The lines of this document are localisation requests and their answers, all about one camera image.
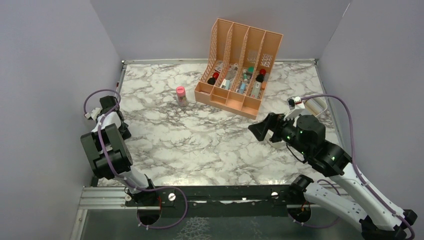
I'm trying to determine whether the peach desk organizer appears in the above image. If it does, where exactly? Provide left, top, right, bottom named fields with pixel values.
left=194, top=18, right=284, bottom=120

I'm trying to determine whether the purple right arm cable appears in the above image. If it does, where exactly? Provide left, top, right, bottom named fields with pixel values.
left=287, top=94, right=416, bottom=240

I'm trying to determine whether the pink cartoon bottle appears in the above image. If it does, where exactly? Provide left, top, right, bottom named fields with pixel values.
left=176, top=86, right=188, bottom=107

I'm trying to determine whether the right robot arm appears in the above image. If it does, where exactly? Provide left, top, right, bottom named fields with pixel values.
left=248, top=112, right=417, bottom=240

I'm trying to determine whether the teal cap tube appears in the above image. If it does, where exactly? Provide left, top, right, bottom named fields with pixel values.
left=241, top=66, right=254, bottom=84

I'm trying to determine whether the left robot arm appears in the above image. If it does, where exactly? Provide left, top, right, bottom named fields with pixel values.
left=80, top=95, right=159, bottom=206

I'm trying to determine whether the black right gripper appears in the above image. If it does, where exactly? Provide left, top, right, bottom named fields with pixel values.
left=249, top=111, right=312, bottom=157

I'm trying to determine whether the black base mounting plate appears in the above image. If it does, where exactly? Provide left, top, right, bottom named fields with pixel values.
left=125, top=185, right=312, bottom=223

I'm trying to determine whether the aluminium table frame rail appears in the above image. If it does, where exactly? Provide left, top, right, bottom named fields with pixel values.
left=69, top=185, right=374, bottom=240

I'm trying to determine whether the white plastic tray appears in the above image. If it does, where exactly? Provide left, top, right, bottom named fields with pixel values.
left=265, top=97, right=328, bottom=149

